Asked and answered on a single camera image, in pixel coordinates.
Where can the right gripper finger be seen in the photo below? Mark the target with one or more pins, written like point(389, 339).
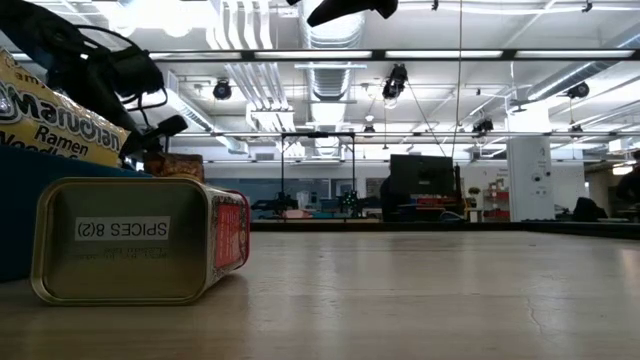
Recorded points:
point(350, 7)

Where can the yellow Maruchan ramen packet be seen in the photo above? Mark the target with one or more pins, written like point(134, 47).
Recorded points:
point(50, 125)

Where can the red rectangular spice tin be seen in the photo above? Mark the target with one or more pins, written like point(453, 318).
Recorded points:
point(125, 245)

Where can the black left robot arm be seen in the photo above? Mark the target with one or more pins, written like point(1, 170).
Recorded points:
point(40, 30)

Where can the black ceiling spotlight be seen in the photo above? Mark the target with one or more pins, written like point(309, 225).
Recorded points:
point(579, 90)
point(483, 126)
point(222, 90)

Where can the dark teal plastic bin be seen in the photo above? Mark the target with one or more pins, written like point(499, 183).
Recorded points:
point(15, 225)

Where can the black computer monitor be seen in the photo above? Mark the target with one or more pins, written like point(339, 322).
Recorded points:
point(422, 175)

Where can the person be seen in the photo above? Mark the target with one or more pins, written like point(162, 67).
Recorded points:
point(630, 187)
point(389, 200)

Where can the red storage shelf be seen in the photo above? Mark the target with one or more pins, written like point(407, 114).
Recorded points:
point(497, 202)

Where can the black bag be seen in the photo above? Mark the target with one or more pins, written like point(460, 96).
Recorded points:
point(589, 210)

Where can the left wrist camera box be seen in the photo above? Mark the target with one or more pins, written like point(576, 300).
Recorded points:
point(137, 75)

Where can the silver ventilation duct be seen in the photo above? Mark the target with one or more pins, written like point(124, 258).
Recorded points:
point(327, 82)

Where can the black hanging camera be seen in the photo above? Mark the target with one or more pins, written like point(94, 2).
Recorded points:
point(395, 82)

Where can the black background rig frame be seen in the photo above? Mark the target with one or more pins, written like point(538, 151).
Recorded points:
point(317, 134)

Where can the black aluminium rig frame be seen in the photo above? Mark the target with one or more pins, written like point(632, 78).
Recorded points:
point(450, 226)

